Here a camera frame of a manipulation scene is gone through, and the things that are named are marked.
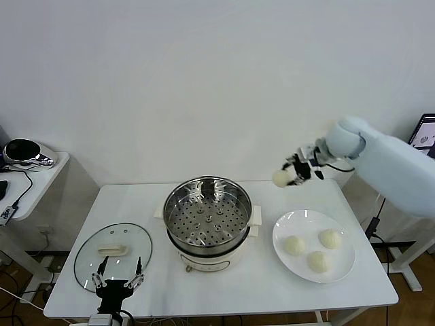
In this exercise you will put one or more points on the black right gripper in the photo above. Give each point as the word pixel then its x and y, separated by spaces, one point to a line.
pixel 302 169

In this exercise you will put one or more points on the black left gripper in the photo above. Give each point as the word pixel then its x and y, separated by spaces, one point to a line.
pixel 112 292

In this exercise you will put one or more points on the white steamed baozi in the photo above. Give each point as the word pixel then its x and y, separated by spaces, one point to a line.
pixel 319 261
pixel 280 178
pixel 330 238
pixel 294 245

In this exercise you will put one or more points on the round glass pot lid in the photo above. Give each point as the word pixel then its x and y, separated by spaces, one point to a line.
pixel 88 251

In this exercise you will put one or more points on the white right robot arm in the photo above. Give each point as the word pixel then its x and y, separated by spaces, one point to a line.
pixel 391 163

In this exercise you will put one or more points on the stainless steel steamer basket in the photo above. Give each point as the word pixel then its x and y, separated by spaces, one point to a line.
pixel 217 250

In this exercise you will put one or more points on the white round plate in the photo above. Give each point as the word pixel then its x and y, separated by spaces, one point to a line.
pixel 306 220

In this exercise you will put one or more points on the cream electric cooking pot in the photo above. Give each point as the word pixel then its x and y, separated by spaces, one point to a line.
pixel 210 266

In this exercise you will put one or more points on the white side table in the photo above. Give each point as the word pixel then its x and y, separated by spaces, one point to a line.
pixel 409 259
pixel 37 190

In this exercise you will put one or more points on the small grey usb adapter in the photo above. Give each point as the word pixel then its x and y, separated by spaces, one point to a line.
pixel 7 214

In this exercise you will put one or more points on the black computer mouse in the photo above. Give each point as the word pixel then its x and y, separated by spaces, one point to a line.
pixel 1 190

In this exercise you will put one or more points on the dark grey open laptop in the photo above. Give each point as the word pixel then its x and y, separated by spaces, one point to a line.
pixel 426 132

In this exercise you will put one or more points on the white main table leg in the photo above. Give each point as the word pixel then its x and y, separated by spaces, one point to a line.
pixel 321 317

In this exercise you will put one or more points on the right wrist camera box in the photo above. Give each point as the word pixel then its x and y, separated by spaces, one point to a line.
pixel 306 151

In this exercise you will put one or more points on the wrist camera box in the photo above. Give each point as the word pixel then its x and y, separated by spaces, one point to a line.
pixel 306 151
pixel 100 320

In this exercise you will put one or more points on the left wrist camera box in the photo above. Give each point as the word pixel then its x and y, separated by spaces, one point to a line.
pixel 100 320

